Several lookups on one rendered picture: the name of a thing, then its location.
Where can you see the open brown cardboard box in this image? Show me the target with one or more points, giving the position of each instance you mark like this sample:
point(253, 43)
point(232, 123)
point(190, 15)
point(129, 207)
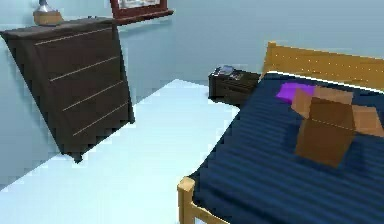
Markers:
point(328, 126)

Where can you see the dark brown chest of drawers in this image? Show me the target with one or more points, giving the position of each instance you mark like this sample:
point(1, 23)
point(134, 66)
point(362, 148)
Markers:
point(76, 86)

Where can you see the wooden bed with blue cover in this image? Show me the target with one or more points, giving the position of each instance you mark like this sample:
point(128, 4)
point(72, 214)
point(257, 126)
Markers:
point(266, 166)

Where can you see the dark brown bedside table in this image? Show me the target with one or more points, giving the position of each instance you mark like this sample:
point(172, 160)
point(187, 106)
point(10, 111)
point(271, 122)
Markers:
point(231, 88)

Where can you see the dark red framed window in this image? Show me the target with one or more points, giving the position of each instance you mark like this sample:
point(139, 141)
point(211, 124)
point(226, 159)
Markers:
point(140, 10)

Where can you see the tan and grey table lamp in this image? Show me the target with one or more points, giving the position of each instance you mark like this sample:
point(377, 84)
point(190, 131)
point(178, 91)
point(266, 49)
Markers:
point(46, 16)

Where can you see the small dark patterned object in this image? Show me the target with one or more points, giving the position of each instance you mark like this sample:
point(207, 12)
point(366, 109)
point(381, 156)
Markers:
point(237, 76)

